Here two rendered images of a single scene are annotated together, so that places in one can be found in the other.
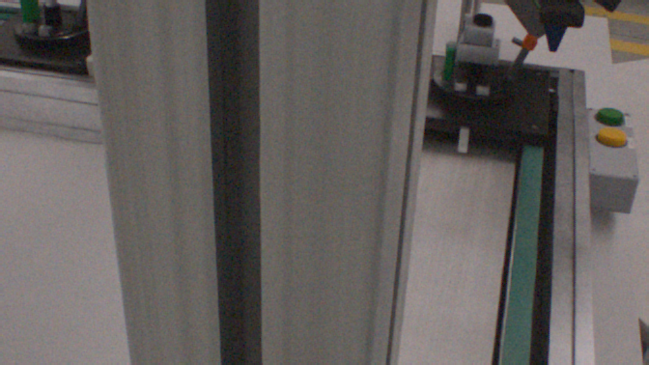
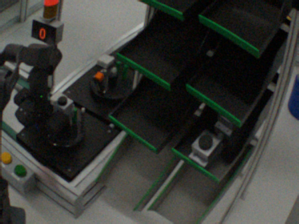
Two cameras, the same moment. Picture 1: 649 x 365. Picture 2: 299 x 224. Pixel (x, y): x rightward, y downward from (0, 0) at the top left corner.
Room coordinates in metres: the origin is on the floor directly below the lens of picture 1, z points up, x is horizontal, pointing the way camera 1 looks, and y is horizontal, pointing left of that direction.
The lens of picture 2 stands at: (1.63, -1.07, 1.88)
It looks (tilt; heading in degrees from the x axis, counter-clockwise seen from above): 41 degrees down; 102
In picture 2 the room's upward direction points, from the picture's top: 10 degrees clockwise
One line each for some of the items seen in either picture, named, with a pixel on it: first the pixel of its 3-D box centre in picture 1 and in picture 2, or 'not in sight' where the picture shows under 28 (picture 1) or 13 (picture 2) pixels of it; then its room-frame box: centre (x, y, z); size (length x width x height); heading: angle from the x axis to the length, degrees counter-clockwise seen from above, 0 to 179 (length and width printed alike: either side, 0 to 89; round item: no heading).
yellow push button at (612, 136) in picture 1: (611, 139); (6, 159); (1.09, -0.43, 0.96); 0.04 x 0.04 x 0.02
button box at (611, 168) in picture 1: (606, 156); (7, 165); (1.09, -0.43, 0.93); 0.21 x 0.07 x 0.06; 167
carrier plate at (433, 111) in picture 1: (473, 95); (62, 135); (1.22, -0.24, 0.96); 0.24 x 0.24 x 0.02; 77
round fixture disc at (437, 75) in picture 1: (474, 84); (62, 131); (1.22, -0.24, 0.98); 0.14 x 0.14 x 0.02
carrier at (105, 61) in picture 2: not in sight; (113, 77); (1.28, 0.01, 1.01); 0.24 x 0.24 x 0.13; 77
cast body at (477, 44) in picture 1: (473, 37); (64, 107); (1.22, -0.22, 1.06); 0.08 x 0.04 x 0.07; 77
